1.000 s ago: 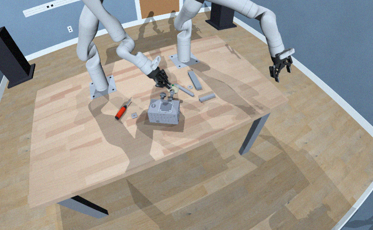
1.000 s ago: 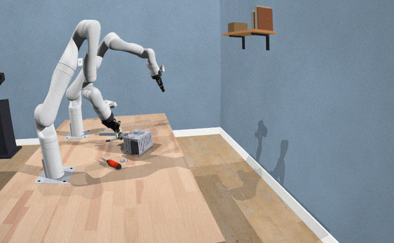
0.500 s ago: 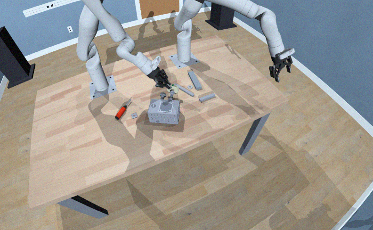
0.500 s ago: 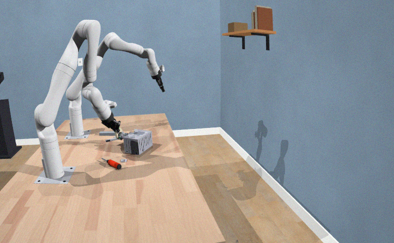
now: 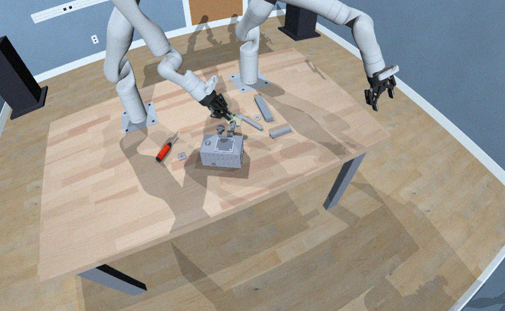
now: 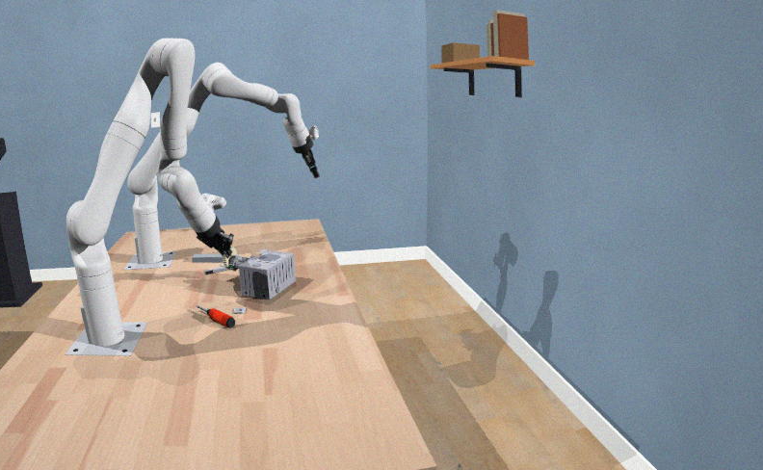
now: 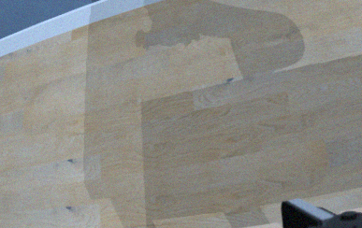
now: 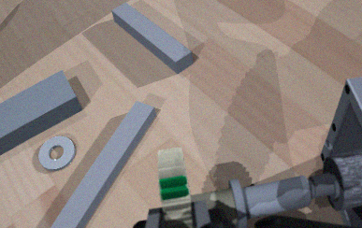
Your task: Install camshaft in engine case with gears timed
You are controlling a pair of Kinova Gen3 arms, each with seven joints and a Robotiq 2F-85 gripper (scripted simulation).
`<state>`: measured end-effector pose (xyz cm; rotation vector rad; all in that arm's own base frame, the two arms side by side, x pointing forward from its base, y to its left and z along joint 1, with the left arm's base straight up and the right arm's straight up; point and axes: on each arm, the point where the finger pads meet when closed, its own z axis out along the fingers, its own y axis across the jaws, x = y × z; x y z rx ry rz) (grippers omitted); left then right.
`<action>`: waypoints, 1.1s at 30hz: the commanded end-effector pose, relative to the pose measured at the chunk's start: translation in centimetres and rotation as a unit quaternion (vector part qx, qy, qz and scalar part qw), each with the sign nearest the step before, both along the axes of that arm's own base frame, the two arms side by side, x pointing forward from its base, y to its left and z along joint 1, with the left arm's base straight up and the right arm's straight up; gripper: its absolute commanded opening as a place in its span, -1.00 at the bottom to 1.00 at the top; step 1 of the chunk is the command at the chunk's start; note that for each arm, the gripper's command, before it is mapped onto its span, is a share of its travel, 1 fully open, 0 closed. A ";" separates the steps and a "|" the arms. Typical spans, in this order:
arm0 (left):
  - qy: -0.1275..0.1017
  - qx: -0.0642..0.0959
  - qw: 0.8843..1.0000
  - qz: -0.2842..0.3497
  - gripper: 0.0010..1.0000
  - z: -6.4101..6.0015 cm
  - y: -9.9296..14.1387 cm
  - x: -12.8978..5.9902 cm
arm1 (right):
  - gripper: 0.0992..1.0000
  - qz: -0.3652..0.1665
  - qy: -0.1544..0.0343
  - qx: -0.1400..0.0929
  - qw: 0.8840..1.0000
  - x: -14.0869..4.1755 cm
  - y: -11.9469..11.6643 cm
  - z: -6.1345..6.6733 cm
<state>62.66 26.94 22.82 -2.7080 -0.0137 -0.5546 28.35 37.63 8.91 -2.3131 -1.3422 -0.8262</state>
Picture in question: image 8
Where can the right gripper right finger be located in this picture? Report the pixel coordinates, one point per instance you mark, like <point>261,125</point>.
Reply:
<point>202,217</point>

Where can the grey camshaft with large toothed gear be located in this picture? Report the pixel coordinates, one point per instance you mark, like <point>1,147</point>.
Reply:
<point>239,204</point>

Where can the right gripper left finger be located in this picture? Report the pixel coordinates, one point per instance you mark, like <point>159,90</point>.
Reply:
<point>155,219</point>

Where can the grey flat washer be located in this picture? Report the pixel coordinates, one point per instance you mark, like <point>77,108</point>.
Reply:
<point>62,162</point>

